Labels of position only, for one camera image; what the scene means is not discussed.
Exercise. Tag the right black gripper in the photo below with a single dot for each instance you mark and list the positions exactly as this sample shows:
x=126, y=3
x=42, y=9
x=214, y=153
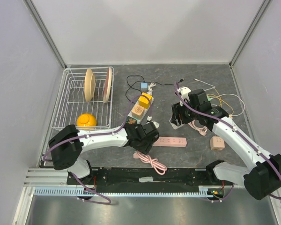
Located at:
x=176, y=109

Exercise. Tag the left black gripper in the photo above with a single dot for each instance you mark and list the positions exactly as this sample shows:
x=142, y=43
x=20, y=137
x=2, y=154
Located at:
x=146, y=148

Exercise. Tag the pink long power strip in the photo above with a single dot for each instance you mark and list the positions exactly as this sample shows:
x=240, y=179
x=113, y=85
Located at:
x=171, y=142

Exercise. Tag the beige wooden cube socket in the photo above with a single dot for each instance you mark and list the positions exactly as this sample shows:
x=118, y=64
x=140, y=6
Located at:
x=137, y=111

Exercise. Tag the white multicolour power strip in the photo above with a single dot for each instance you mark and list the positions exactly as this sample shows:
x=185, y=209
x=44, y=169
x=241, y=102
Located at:
x=146, y=110

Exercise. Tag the yellow cube socket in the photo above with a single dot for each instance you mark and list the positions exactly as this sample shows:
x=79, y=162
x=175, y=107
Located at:
x=145, y=100

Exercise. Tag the white cube socket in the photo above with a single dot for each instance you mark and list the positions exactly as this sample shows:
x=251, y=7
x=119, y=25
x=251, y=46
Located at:
x=176, y=124

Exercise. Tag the dark green cube socket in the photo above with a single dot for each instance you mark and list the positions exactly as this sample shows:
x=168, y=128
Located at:
x=131, y=120

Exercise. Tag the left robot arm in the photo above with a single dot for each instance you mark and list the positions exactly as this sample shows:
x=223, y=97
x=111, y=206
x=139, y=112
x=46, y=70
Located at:
x=68, y=144

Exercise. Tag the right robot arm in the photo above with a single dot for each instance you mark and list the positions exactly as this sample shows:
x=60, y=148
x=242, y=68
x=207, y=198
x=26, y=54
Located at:
x=261, y=175

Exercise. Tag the pink cube socket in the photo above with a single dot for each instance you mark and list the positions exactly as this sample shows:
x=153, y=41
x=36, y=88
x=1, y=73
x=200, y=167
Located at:
x=217, y=143

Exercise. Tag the blue charger adapter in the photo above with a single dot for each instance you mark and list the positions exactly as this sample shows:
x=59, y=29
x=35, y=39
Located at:
x=143, y=87

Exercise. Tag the orange bowl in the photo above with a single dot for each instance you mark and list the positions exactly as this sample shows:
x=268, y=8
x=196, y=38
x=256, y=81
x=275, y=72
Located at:
x=86, y=121

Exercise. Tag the pink rimmed plate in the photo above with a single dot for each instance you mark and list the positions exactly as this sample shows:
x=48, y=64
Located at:
x=107, y=85

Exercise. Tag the beige plate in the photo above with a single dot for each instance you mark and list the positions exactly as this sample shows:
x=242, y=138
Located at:
x=89, y=85

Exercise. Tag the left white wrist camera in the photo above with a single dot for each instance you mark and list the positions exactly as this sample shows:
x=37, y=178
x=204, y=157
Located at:
x=150, y=120

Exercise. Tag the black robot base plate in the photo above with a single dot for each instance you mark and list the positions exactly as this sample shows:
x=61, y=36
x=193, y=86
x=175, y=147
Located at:
x=147, y=180

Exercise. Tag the white wire dish rack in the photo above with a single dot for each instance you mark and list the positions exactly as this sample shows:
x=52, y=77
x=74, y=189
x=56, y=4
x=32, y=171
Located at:
x=71, y=101

